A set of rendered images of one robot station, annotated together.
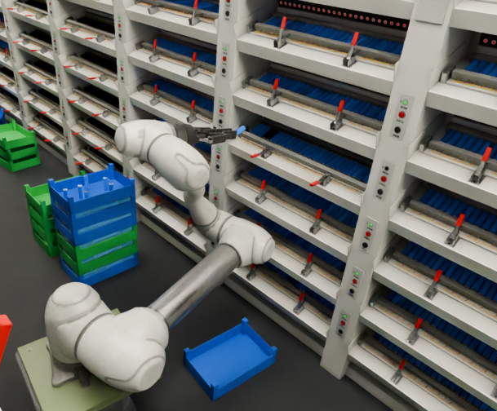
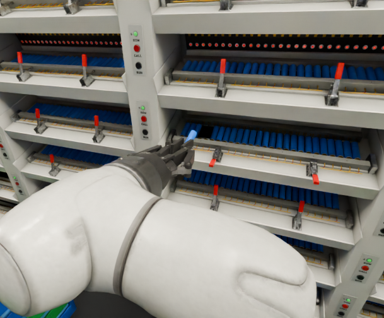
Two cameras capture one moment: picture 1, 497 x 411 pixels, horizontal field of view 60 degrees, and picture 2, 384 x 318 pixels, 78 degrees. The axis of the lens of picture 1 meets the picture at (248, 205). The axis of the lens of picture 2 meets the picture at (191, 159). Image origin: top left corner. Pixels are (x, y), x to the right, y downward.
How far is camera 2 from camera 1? 1.00 m
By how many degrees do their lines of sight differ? 20
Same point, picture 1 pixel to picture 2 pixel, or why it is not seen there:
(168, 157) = (215, 297)
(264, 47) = (203, 14)
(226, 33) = (133, 11)
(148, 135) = (101, 233)
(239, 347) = not seen: outside the picture
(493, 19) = not seen: outside the picture
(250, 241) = not seen: hidden behind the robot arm
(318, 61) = (309, 11)
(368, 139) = not seen: outside the picture
